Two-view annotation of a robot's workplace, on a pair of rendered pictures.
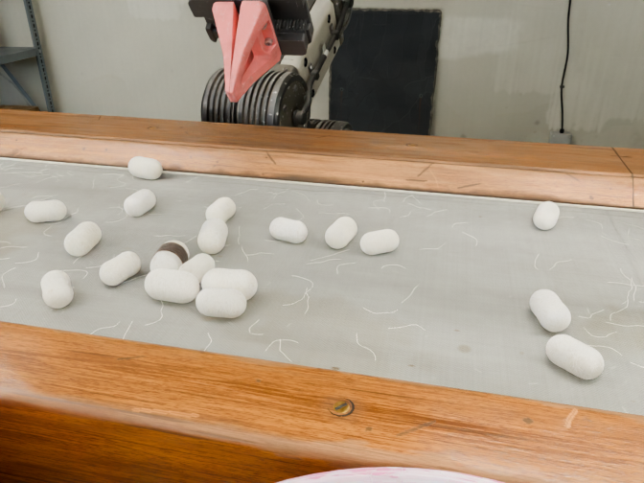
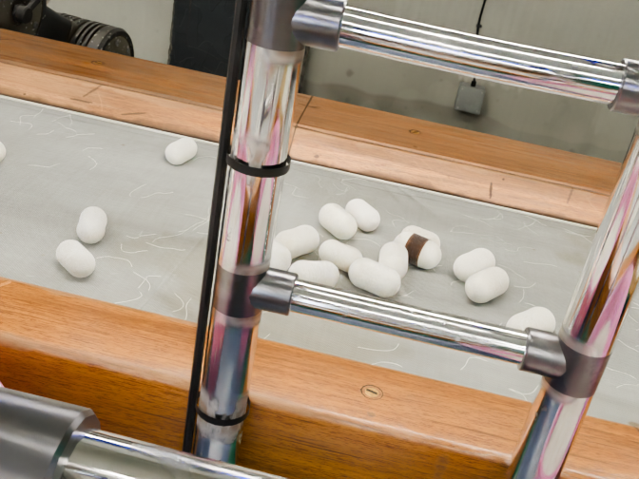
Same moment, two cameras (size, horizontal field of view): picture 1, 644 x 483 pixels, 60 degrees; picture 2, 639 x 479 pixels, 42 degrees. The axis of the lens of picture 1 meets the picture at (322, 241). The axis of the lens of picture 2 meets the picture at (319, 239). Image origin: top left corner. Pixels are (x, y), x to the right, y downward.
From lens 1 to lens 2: 0.32 m
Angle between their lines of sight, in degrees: 8
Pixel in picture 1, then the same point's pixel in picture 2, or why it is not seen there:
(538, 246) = (152, 178)
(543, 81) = (456, 15)
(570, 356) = (66, 256)
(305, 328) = not seen: outside the picture
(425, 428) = not seen: outside the picture
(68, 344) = not seen: outside the picture
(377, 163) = (44, 76)
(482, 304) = (46, 216)
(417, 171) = (84, 90)
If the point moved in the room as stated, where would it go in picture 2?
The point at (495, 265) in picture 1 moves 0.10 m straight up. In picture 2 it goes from (91, 188) to (97, 62)
